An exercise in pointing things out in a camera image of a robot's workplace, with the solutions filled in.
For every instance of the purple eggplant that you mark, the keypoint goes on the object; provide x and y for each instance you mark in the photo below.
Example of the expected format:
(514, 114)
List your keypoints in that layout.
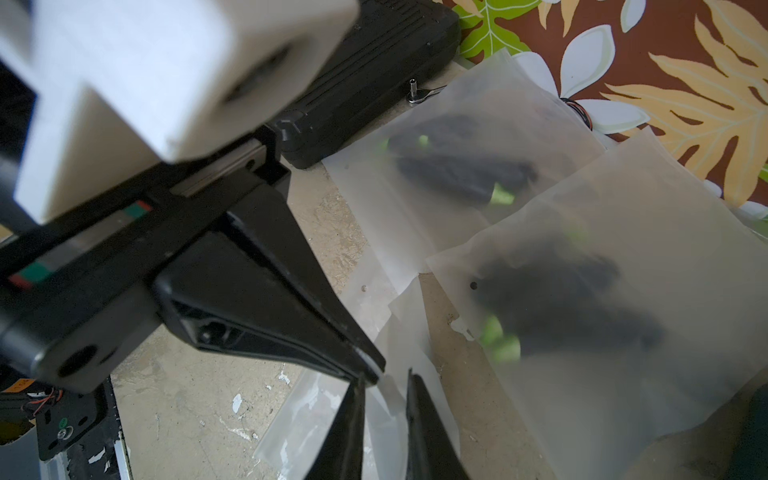
(435, 155)
(548, 297)

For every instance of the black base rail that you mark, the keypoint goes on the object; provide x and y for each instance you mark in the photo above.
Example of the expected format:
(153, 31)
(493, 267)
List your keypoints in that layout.
(50, 433)

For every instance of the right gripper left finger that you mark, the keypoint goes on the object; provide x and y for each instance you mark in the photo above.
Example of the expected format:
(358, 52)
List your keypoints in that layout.
(341, 454)

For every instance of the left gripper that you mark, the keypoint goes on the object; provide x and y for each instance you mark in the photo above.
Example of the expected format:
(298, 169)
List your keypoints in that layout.
(76, 294)

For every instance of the teal plastic bin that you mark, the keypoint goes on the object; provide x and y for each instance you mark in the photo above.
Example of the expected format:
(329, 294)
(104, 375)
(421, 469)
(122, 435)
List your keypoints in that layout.
(750, 460)

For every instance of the black tool case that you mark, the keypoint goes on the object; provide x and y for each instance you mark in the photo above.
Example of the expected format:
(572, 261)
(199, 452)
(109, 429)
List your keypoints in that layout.
(392, 43)

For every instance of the clear zip-top bag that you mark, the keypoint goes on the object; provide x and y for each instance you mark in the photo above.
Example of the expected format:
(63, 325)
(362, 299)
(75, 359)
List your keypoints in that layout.
(405, 224)
(394, 318)
(685, 258)

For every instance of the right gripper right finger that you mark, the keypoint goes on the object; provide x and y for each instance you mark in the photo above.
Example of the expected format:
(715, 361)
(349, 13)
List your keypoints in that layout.
(430, 451)

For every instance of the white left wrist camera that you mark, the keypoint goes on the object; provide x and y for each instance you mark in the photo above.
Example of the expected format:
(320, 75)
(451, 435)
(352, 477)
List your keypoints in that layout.
(120, 86)

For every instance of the small metal ratchet tool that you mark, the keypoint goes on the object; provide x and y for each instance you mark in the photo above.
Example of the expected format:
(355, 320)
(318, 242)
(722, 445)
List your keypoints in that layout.
(417, 95)

